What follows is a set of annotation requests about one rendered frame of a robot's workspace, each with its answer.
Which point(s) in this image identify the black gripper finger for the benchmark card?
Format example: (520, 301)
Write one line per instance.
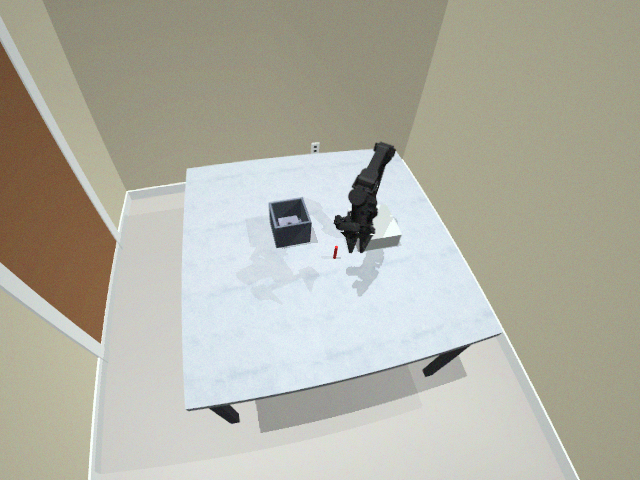
(351, 239)
(364, 240)

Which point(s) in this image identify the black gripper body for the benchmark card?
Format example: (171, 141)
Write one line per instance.
(358, 222)

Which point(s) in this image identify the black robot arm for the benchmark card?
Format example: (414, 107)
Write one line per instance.
(366, 185)

